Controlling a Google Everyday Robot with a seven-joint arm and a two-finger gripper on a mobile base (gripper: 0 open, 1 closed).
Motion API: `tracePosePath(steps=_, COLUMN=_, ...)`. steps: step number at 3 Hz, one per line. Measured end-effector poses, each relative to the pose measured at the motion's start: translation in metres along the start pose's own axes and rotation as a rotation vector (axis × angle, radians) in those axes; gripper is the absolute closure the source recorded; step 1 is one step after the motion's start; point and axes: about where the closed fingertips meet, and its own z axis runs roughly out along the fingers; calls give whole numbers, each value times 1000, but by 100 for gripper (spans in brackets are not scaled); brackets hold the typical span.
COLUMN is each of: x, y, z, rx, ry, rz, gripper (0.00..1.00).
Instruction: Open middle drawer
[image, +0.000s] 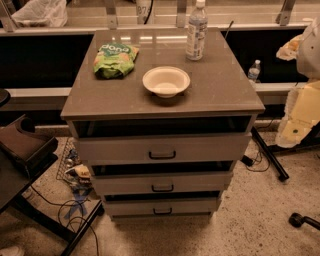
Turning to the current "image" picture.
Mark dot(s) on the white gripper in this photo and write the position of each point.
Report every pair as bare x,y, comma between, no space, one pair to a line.
310,56

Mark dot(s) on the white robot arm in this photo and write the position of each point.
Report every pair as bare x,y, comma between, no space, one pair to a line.
305,49

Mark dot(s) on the grey drawer cabinet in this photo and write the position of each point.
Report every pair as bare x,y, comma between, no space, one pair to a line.
219,100

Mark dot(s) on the small water bottle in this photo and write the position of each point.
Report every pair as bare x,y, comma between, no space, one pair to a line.
254,71

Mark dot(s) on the black table leg bar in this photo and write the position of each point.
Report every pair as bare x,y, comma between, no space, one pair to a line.
283,176

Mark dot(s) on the black chair caster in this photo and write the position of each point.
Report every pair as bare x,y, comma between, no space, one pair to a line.
297,220

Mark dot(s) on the large clear water bottle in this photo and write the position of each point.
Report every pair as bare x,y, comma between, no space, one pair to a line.
196,31

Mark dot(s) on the white paper bowl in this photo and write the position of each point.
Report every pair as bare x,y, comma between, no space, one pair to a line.
166,81

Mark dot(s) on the green snack bag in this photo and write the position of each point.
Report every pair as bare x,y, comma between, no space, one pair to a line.
115,60

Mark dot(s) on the blue ribbon clutter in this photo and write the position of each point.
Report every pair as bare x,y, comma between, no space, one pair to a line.
78,203

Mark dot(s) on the dark side table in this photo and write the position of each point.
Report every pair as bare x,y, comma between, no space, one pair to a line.
25,156

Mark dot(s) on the white plastic bag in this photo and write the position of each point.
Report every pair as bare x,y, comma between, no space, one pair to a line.
42,13

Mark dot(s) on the wire mesh basket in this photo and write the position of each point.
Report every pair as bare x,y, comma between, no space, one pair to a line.
67,160

